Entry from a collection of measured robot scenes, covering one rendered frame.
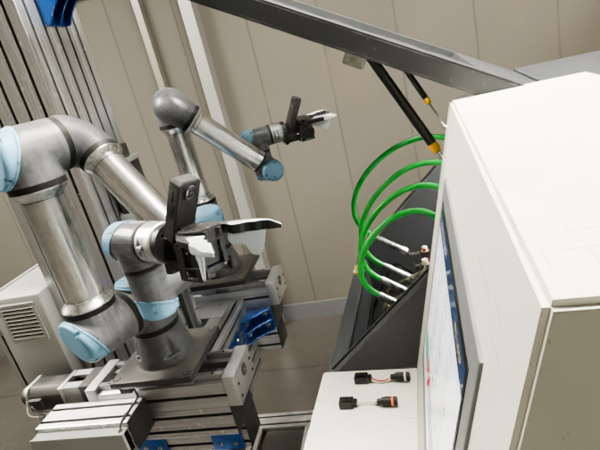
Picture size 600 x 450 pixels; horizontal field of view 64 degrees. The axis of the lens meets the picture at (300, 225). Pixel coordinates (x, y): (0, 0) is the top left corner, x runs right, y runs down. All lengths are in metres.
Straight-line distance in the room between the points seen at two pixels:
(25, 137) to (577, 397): 1.00
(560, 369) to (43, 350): 1.54
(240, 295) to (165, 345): 0.50
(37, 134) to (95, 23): 2.22
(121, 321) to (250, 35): 2.07
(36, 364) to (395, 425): 1.13
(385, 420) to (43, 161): 0.85
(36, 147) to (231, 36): 2.01
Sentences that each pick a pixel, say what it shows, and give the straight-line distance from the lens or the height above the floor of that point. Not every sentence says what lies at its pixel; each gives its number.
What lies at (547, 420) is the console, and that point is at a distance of 0.29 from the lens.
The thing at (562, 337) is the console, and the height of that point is 1.53.
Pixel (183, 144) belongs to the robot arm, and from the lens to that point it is 1.74.
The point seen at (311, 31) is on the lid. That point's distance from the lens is 0.91.
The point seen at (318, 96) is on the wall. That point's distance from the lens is 2.88.
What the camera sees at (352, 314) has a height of 0.95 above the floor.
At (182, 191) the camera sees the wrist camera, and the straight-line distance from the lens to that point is 0.76.
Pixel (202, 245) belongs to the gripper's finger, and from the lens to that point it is 0.68.
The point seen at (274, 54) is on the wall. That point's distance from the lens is 2.90.
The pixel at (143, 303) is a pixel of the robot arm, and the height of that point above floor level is 1.33.
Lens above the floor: 1.68
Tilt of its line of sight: 19 degrees down
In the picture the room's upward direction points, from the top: 14 degrees counter-clockwise
